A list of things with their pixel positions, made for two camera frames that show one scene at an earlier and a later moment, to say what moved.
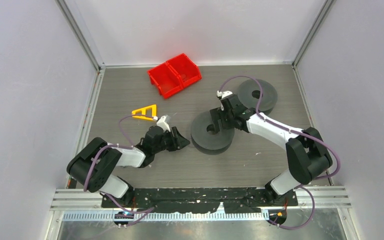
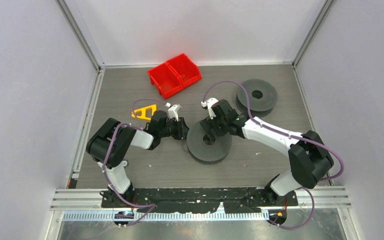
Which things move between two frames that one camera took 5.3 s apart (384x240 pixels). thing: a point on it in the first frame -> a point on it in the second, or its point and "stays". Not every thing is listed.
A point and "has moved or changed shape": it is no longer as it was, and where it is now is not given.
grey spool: (249, 91) stays
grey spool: (207, 142) has moved or changed shape
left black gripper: (178, 141) -> (182, 129)
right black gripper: (217, 114) -> (208, 124)
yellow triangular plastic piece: (144, 112) stays
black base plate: (233, 200) stays
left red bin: (165, 80) stays
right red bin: (187, 71) stays
